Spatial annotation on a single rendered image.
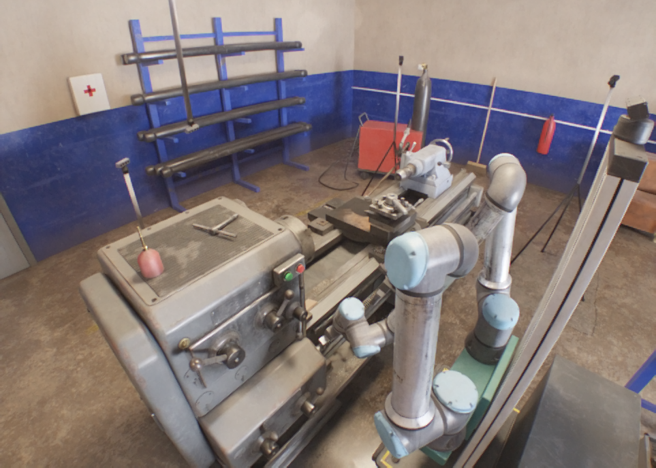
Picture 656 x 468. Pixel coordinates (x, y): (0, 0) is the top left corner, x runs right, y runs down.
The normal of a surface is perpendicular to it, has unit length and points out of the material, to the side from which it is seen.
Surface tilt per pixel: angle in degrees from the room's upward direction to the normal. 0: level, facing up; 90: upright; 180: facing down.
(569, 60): 90
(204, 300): 45
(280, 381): 32
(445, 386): 5
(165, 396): 90
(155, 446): 0
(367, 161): 90
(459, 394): 5
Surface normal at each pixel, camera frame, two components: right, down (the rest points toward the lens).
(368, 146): -0.34, 0.48
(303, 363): 0.40, -0.55
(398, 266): -0.91, 0.09
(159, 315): 0.54, -0.37
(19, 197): 0.76, 0.33
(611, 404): 0.00, -0.86
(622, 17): -0.65, 0.40
